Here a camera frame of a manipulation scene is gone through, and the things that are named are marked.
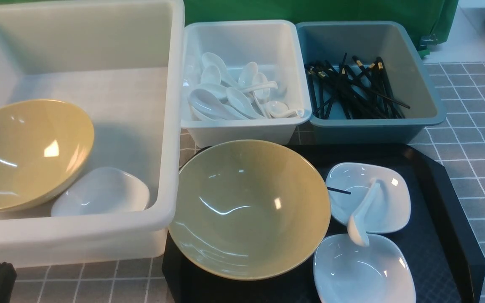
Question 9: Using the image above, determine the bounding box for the yellow-green noodle bowl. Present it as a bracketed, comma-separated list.
[168, 140, 331, 281]

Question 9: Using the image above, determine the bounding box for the white square dish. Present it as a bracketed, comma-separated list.
[312, 234, 416, 303]
[325, 162, 411, 234]

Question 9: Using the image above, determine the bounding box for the black chopstick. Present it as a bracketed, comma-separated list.
[327, 186, 351, 194]

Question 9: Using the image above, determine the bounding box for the white ceramic soup spoon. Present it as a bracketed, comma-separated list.
[347, 178, 382, 247]

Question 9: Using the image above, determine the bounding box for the yellow bowl in tub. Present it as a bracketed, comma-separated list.
[0, 99, 95, 211]

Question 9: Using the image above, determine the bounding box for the white dish in tub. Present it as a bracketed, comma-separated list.
[51, 167, 150, 217]

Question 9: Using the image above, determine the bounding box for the large white plastic tub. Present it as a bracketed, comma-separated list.
[0, 0, 185, 267]

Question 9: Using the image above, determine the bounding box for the pile of white spoons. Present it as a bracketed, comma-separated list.
[187, 52, 309, 121]

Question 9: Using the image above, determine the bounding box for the small white plastic bin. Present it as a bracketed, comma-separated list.
[181, 20, 311, 148]

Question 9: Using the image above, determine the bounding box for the pile of black chopsticks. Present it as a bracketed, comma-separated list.
[304, 53, 410, 120]

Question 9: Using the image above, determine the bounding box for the black plastic serving tray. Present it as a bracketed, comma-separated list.
[162, 144, 485, 303]

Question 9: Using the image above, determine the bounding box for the blue plastic bin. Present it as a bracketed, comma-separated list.
[296, 21, 446, 144]

